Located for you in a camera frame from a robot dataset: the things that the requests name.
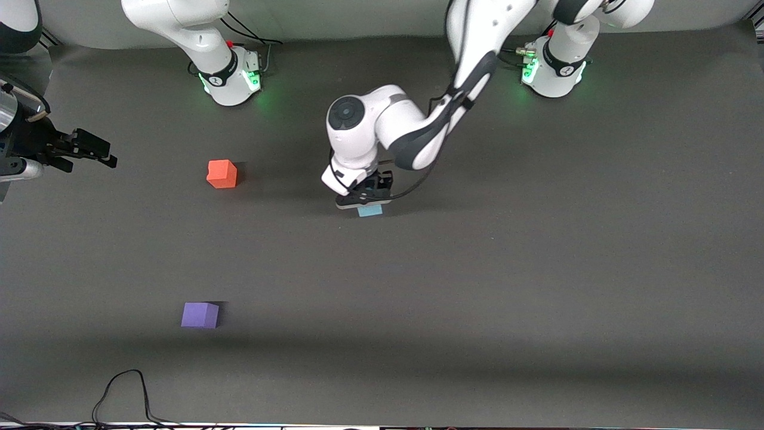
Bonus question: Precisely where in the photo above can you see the black base cables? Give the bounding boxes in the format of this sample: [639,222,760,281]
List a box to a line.
[220,12,284,75]
[498,47,538,69]

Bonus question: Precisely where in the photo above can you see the black left base cables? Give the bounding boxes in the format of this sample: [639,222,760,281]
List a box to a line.
[498,47,538,69]

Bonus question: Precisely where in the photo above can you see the looped black cable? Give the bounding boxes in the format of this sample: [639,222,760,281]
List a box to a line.
[93,369,180,428]

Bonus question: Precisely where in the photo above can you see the black right base cables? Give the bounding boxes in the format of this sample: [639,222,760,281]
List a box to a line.
[220,12,284,75]

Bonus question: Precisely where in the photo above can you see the purple foam block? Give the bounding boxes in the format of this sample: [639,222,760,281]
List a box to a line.
[181,302,220,329]

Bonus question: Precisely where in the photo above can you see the dark grey table mat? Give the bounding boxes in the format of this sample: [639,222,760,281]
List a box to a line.
[0,21,764,426]

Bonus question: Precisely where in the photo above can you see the orange foam block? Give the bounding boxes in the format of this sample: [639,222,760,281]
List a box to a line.
[207,159,238,189]

